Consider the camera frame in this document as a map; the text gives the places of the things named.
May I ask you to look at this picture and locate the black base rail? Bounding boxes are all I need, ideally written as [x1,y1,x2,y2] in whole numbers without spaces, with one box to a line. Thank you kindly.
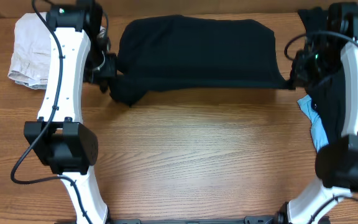
[54,215,331,224]

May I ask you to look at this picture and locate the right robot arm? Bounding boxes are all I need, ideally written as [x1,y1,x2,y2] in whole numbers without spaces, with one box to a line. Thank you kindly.
[272,2,358,223]

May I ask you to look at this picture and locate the grey folded garment under trousers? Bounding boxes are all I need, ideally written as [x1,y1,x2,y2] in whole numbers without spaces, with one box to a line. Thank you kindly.
[15,81,47,90]

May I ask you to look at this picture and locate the beige folded trousers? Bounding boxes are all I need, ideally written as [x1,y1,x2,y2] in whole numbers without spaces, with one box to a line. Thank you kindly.
[7,13,55,85]

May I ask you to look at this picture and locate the black t-shirt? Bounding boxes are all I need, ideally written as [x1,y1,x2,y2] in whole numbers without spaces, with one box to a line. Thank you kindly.
[109,15,290,106]

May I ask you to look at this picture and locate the black knit garment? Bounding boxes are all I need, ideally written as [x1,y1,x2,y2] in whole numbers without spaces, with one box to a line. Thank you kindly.
[297,6,347,147]

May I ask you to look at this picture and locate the light blue garment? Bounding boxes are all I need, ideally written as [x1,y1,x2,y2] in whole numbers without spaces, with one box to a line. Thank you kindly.
[296,8,358,192]

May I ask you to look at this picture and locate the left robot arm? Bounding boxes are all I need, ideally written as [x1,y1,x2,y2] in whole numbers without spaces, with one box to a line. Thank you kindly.
[11,1,116,223]

